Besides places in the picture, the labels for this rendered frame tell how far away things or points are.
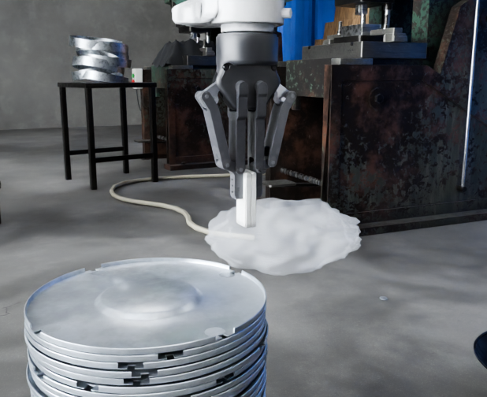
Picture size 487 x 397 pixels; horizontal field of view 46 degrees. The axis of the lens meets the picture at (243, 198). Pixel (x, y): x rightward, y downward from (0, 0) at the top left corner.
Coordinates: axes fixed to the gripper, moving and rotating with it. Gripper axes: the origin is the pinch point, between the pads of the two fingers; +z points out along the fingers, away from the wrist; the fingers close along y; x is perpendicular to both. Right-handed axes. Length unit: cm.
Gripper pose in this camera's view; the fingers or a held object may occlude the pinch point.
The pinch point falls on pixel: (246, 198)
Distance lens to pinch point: 72.8
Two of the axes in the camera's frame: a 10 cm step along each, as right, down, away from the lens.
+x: -4.0, -1.9, 9.0
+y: 9.2, -0.8, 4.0
